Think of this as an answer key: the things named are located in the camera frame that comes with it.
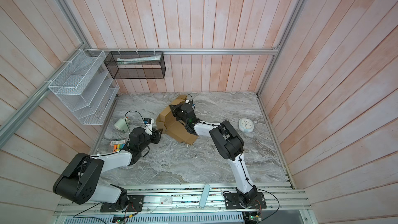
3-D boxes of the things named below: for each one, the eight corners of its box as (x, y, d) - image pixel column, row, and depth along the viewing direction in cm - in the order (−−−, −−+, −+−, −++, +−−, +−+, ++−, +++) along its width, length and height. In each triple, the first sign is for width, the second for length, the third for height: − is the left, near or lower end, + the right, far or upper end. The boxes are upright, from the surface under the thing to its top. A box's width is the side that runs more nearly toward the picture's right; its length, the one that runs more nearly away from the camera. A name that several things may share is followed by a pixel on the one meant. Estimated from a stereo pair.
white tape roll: (118, 133, 101) (113, 127, 95) (121, 123, 106) (117, 116, 100) (127, 133, 101) (123, 127, 95) (131, 123, 106) (127, 116, 100)
